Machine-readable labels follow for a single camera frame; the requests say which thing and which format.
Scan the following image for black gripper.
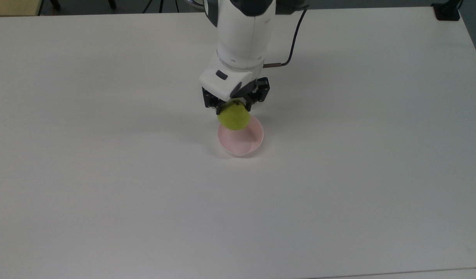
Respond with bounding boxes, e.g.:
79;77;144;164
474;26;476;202
202;77;271;116

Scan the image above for pink bowl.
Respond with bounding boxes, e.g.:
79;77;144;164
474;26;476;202
217;115;265;158

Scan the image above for black tripod legs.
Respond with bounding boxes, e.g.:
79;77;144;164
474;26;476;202
142;0;181;14

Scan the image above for black table clamp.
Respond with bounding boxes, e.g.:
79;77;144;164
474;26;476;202
431;0;464;21

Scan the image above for wooden furniture panel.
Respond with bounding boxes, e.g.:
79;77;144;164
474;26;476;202
0;0;43;17

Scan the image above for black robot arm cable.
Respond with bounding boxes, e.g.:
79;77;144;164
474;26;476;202
262;8;309;69

